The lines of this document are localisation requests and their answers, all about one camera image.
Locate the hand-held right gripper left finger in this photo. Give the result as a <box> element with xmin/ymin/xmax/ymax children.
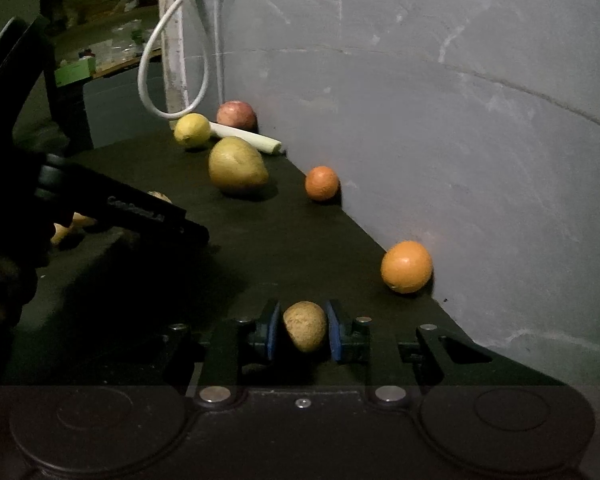
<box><xmin>162</xmin><ymin>299</ymin><xmax>282</xmax><ymax>403</ymax></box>

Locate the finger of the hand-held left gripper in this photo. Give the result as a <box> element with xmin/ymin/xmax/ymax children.
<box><xmin>37</xmin><ymin>152</ymin><xmax>210</xmax><ymax>250</ymax></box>

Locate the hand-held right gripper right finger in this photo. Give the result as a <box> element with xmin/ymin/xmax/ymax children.
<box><xmin>325</xmin><ymin>299</ymin><xmax>493</xmax><ymax>403</ymax></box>

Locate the yellow lemon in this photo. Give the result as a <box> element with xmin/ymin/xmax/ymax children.
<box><xmin>174</xmin><ymin>113</ymin><xmax>212</xmax><ymax>149</ymax></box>

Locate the brown fruit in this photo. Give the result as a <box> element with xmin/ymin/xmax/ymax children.
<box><xmin>208</xmin><ymin>136</ymin><xmax>270</xmax><ymax>197</ymax></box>

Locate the person's left hand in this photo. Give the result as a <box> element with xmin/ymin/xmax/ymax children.
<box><xmin>0</xmin><ymin>250</ymin><xmax>36</xmax><ymax>341</ymax></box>

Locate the tan lumpy object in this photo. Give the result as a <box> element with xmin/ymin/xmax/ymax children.
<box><xmin>50</xmin><ymin>212</ymin><xmax>97</xmax><ymax>247</ymax></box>

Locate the grey cabinet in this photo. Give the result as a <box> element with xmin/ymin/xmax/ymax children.
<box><xmin>82</xmin><ymin>67</ymin><xmax>168</xmax><ymax>151</ymax></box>

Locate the large orange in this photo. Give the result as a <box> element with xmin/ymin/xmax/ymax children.
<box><xmin>380</xmin><ymin>241</ymin><xmax>434</xmax><ymax>294</ymax></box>

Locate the green box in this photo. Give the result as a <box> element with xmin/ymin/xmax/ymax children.
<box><xmin>55</xmin><ymin>57</ymin><xmax>97</xmax><ymax>86</ymax></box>

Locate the red apple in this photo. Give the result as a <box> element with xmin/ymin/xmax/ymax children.
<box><xmin>216</xmin><ymin>101</ymin><xmax>258</xmax><ymax>132</ymax></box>

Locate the white cylindrical stick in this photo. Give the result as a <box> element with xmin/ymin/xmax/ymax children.
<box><xmin>209</xmin><ymin>122</ymin><xmax>283</xmax><ymax>156</ymax></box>

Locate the small orange tangerine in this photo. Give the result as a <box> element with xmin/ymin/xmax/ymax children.
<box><xmin>305</xmin><ymin>166</ymin><xmax>340</xmax><ymax>202</ymax></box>

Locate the cluttered wooden shelf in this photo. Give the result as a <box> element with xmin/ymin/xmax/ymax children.
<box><xmin>45</xmin><ymin>0</ymin><xmax>163</xmax><ymax>78</ymax></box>

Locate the white cable loop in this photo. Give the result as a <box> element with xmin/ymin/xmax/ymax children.
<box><xmin>137</xmin><ymin>0</ymin><xmax>211</xmax><ymax>121</ymax></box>

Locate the white painted post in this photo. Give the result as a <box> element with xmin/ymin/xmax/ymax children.
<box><xmin>157</xmin><ymin>0</ymin><xmax>237</xmax><ymax>121</ymax></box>

